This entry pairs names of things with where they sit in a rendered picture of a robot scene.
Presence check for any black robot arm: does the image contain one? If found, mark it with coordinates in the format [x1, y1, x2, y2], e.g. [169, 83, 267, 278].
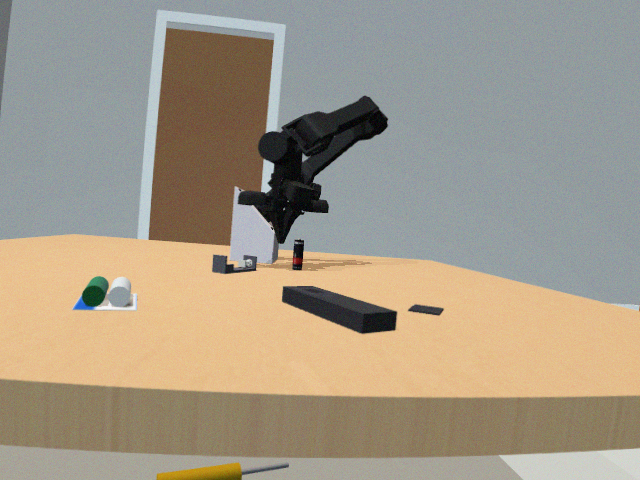
[258, 95, 388, 205]

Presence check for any yellow-handled screwdriver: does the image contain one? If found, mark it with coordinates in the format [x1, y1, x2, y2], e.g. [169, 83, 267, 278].
[156, 462, 289, 480]

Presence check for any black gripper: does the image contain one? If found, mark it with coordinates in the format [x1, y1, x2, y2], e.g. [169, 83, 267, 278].
[237, 167, 329, 244]

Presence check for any black rectangular bar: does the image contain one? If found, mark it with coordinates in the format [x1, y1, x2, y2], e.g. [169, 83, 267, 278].
[282, 286, 397, 334]

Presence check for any black cylindrical battery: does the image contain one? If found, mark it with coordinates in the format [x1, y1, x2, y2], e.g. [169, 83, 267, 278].
[292, 238, 304, 270]

